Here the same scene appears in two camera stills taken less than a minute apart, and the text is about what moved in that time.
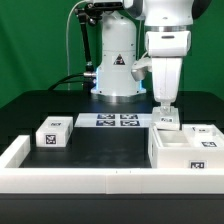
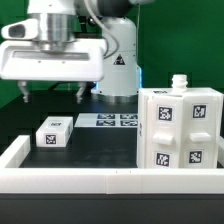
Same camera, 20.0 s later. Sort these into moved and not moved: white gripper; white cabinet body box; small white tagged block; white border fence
Moved: white cabinet body box; white gripper
Not moved: white border fence; small white tagged block
